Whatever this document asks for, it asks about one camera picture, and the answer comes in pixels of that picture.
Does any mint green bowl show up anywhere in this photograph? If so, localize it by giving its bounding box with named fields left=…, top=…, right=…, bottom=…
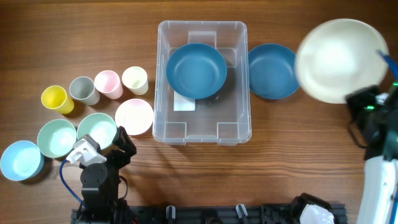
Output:
left=37, top=119, right=77, bottom=158
left=77, top=113, right=117, bottom=150

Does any pink small bowl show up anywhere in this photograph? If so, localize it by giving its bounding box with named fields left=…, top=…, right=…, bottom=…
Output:
left=115, top=99, right=154, bottom=136

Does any cream large bowl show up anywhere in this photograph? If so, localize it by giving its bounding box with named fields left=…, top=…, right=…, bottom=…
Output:
left=295, top=19, right=389, bottom=104

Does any cream plastic cup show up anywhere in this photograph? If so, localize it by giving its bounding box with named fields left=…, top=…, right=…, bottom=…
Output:
left=122, top=66, right=149, bottom=95

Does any grey plastic cup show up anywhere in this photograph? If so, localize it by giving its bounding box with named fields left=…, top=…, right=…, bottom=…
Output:
left=69, top=77, right=100, bottom=106

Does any yellow plastic cup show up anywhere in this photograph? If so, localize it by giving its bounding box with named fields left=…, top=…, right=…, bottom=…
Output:
left=41, top=85, right=74, bottom=114

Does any light blue bowl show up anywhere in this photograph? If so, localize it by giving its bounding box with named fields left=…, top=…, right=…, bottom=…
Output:
left=1, top=141, right=44, bottom=181

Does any dark blue bowl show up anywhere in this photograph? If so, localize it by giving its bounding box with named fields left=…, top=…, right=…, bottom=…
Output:
left=248, top=44, right=300, bottom=100
left=166, top=43, right=228, bottom=100

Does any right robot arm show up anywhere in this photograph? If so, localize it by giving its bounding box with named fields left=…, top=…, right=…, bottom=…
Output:
left=346, top=82, right=397, bottom=224

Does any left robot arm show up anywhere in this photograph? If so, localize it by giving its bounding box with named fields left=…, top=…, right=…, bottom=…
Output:
left=71, top=126, right=138, bottom=223

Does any pink plastic cup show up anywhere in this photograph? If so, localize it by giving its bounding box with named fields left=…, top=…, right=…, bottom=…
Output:
left=94, top=70, right=123, bottom=100

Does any white paper label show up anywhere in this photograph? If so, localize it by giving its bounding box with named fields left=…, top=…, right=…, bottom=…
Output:
left=174, top=91, right=195, bottom=111

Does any clear plastic storage bin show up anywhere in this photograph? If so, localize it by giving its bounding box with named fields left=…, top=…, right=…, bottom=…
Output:
left=152, top=21, right=252, bottom=145

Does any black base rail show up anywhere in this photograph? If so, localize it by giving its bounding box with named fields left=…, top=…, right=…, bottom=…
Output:
left=70, top=203, right=348, bottom=224

